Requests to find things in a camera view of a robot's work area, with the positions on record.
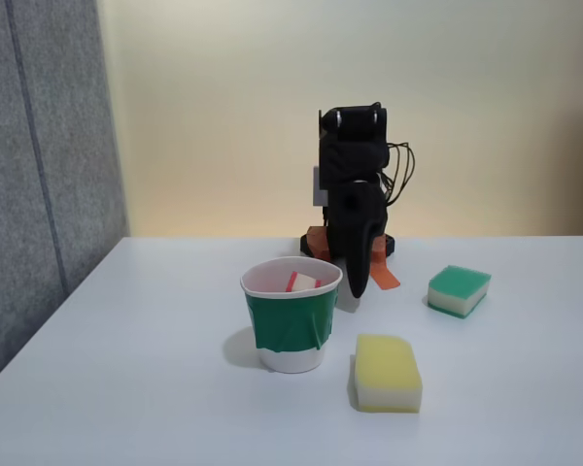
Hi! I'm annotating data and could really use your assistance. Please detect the red and white sponge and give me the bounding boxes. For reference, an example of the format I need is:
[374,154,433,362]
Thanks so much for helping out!
[284,271,323,294]

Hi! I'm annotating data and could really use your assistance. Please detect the white paper cup green tape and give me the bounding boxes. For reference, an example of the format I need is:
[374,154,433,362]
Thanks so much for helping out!
[239,256,345,375]

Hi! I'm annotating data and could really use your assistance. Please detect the yellow and white sponge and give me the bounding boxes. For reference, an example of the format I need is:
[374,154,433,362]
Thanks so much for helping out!
[353,332,424,415]

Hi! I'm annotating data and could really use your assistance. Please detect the green and white sponge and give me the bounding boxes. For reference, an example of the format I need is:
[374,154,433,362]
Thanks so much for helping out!
[426,264,493,320]

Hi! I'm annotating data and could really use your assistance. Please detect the grey felt partition panel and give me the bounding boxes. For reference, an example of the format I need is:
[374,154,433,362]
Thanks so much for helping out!
[0,0,130,395]

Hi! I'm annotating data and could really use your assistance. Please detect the black looped arm cables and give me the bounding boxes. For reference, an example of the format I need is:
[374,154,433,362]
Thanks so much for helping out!
[380,141,418,206]

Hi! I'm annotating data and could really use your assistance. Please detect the grey rectangular block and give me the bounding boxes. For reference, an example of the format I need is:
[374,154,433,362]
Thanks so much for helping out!
[312,166,329,208]

